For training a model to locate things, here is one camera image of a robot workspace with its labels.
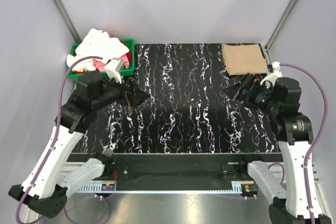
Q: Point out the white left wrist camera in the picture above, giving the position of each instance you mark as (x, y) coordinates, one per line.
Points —
(113, 69)

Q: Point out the left aluminium corner post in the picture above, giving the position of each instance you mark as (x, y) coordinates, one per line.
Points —
(67, 20)

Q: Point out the beige t-shirt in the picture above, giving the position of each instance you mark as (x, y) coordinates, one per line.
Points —
(244, 59)

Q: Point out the aluminium corner post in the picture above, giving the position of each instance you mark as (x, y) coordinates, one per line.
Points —
(67, 20)
(280, 24)

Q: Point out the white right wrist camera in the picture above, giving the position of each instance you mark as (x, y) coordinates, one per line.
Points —
(273, 74)

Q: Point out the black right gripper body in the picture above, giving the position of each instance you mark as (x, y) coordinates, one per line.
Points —
(259, 95)

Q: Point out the white slotted cable duct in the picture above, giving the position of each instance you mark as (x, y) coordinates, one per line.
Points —
(224, 187)

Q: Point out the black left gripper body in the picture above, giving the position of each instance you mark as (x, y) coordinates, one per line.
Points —
(116, 92)

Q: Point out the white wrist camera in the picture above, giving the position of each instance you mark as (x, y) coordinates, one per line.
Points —
(273, 74)
(113, 69)

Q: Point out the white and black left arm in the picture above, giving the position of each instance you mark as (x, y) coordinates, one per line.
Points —
(45, 191)

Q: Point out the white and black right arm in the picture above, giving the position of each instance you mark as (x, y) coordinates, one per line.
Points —
(297, 202)

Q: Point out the pink t-shirt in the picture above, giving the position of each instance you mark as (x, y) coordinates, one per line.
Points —
(100, 66)

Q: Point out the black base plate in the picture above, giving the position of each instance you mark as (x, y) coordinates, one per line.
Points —
(190, 168)

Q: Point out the right aluminium corner post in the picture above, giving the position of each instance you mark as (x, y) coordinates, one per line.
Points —
(280, 24)

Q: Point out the white t-shirt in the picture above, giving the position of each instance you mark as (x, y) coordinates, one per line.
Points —
(99, 44)

